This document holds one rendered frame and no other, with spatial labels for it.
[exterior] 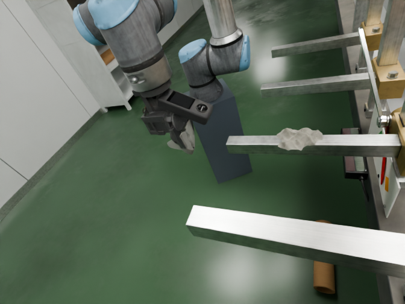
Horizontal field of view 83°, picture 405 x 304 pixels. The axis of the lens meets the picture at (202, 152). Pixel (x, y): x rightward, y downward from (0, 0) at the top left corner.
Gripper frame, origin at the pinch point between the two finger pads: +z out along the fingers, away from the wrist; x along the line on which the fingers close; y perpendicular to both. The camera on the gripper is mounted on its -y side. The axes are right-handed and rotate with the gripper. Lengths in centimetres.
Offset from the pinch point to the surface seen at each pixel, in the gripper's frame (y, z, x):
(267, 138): -19.4, -3.5, -0.5
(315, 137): -28.8, -4.2, 0.0
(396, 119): -42.0, -4.5, -4.3
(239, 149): -13.3, -1.9, 1.5
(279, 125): -5, 83, -110
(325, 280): -34, 75, 0
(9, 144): 220, 40, -42
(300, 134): -26.1, -5.2, 0.4
